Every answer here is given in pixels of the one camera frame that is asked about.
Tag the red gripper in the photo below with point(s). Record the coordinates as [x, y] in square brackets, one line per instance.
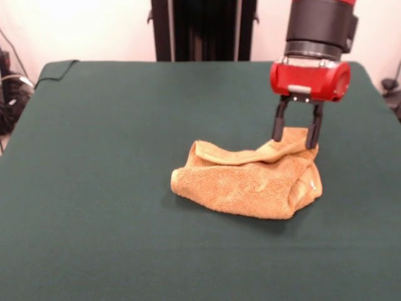
[307, 76]

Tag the tan terry towel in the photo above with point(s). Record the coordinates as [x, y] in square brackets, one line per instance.
[235, 188]

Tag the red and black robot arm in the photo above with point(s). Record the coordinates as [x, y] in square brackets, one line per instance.
[316, 25]

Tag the black stand base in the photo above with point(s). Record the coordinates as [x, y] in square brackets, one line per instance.
[12, 106]
[391, 91]

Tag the dark green table cloth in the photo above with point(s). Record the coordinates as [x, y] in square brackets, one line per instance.
[125, 219]

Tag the small black box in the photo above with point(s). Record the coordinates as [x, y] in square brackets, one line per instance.
[4, 62]

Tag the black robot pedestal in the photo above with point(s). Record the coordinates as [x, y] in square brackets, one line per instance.
[203, 31]

